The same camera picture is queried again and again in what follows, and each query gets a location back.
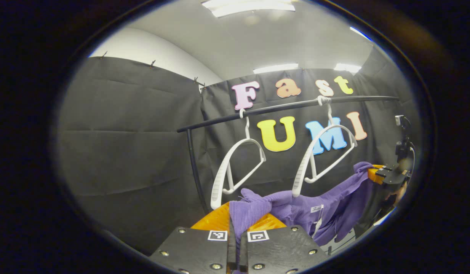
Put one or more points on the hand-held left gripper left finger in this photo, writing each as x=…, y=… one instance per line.
x=197, y=251

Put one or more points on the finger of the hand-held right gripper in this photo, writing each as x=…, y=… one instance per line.
x=393, y=175

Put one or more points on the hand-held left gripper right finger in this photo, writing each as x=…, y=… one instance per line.
x=280, y=251

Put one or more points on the white plastic clothes hanger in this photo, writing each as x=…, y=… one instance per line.
x=322, y=133
x=238, y=152

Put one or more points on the black metal clothes rack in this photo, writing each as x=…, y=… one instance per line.
x=219, y=121

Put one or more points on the black backdrop cloth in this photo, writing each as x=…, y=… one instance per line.
x=124, y=152

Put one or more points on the large ceiling light panel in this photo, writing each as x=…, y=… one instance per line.
x=250, y=7

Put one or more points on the black camera on stand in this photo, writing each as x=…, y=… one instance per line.
x=403, y=144

